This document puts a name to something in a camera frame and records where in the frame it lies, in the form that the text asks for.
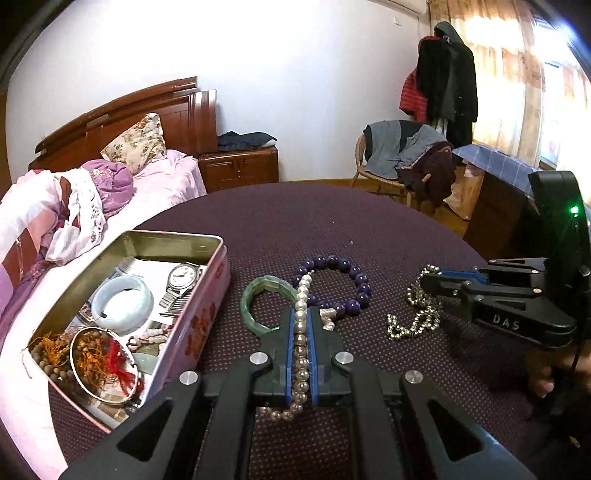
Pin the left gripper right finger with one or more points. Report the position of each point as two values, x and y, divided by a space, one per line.
403 426

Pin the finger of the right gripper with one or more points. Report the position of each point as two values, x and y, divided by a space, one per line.
473 276

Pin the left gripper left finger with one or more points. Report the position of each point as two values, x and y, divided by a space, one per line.
198 426

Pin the red knotted cord charm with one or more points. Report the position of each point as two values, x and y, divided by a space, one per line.
120 369

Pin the thin silver bangle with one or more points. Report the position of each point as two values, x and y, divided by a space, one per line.
87 353

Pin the silver wristwatch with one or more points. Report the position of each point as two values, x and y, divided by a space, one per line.
181 281

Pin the green jade bangle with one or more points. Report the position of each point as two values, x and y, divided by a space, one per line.
261 302

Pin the white jade bangle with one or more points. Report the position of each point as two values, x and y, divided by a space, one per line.
122 304

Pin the right hand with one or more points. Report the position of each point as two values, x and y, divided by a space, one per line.
544 367

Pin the dark maroon garment on chair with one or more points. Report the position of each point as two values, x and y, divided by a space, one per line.
431 177

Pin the blue checked cloth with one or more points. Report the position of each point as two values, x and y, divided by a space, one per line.
509 169

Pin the pink rectangular tin box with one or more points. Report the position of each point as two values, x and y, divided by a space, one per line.
49 345

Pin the printed paper sheet in tin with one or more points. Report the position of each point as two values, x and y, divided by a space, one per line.
121 335

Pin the rattan chair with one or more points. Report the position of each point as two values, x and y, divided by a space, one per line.
387 187

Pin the grey clothes on chair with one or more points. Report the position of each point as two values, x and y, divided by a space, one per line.
396 144

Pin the red hanging jacket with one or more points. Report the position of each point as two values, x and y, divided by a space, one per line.
413 102

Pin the bed with pink sheet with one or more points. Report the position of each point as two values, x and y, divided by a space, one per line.
29 447

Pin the patterned orange curtain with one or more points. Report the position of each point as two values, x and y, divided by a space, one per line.
534 96

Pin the hanging dark coats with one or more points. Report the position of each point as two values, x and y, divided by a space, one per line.
446 77

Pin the wooden nightstand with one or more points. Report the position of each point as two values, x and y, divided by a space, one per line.
227 170

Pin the purple garment on bed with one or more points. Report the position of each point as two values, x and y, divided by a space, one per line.
114 184

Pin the pink patchwork quilt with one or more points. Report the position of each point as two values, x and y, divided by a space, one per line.
47 219

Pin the white air conditioner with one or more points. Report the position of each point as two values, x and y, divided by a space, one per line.
418 7

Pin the dark folded clothes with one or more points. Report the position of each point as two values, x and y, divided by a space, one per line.
232 141

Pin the floral pillow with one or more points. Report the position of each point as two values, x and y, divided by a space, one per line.
138 145

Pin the dark wooden headboard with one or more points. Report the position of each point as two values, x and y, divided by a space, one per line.
187 116

